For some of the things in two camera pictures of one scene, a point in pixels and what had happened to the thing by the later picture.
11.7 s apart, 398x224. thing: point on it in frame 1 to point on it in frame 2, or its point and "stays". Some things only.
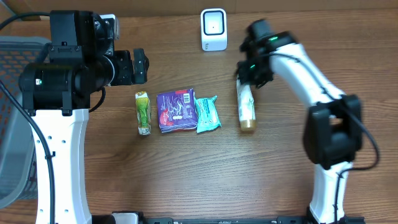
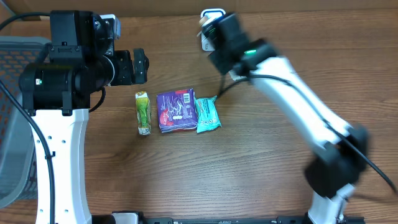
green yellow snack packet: [143, 111] stays
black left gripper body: [122, 74] stays
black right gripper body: [258, 73] to [225, 59]
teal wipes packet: [207, 114] stays
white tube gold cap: [246, 106] to [202, 21]
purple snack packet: [176, 111] stays
